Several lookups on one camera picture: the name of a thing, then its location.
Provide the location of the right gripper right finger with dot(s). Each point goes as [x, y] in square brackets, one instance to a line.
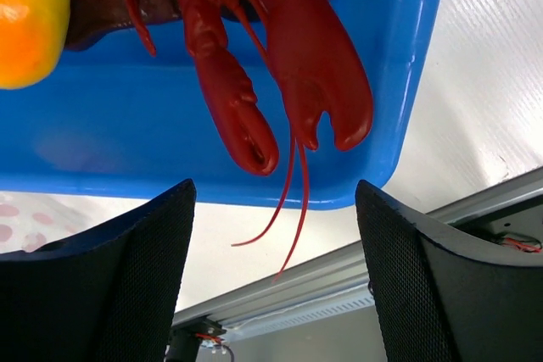
[442, 294]

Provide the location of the blue plastic bin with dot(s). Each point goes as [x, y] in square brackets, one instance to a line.
[114, 121]

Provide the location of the clear zip top bag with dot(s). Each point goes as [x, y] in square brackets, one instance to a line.
[31, 220]

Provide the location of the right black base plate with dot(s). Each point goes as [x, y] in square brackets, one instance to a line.
[187, 338]

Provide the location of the red toy lobster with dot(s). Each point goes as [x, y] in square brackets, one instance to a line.
[318, 71]

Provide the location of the yellow orange toy fruit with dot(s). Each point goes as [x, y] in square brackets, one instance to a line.
[33, 33]

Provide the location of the aluminium rail frame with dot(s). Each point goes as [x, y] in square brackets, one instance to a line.
[338, 282]

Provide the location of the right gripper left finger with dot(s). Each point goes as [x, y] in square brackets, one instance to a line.
[105, 294]

